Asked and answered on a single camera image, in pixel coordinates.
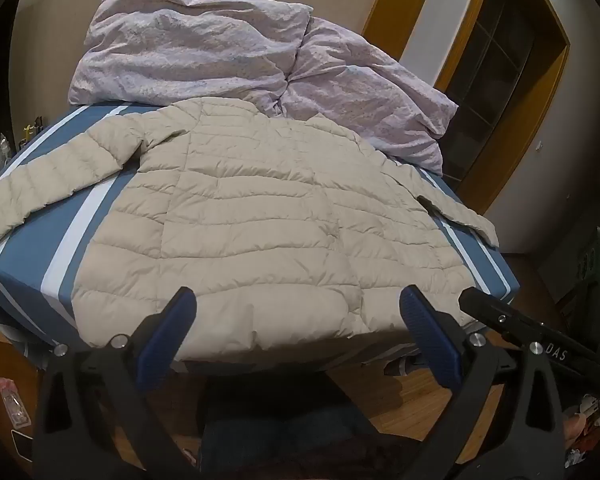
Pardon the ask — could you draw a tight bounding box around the dark glass panel door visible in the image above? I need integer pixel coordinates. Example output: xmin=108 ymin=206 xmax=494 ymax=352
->
xmin=442 ymin=0 xmax=537 ymax=183

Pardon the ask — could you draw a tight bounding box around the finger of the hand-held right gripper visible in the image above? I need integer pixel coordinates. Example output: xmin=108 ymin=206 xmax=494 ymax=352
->
xmin=458 ymin=287 xmax=537 ymax=347

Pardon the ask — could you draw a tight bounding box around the beige puffer jacket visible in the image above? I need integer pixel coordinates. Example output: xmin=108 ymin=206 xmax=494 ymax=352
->
xmin=0 ymin=96 xmax=501 ymax=363

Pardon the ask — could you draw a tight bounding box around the orange wooden door frame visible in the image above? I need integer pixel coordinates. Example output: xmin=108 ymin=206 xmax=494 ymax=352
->
xmin=362 ymin=0 xmax=571 ymax=217

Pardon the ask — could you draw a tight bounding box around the bed with blue striped sheet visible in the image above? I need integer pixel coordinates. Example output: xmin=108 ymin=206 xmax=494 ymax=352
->
xmin=0 ymin=102 xmax=522 ymax=376

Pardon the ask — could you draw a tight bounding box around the pink floral duvet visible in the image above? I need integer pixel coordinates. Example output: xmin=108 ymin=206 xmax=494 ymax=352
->
xmin=67 ymin=0 xmax=459 ymax=177

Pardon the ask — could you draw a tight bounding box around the pink packet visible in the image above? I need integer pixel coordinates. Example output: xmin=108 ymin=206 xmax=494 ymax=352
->
xmin=0 ymin=375 xmax=32 ymax=430

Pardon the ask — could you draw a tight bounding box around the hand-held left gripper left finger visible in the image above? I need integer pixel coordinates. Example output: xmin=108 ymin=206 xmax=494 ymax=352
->
xmin=32 ymin=286 xmax=201 ymax=480

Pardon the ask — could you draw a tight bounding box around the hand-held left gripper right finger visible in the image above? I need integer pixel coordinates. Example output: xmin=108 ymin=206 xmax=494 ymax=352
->
xmin=399 ymin=285 xmax=566 ymax=480

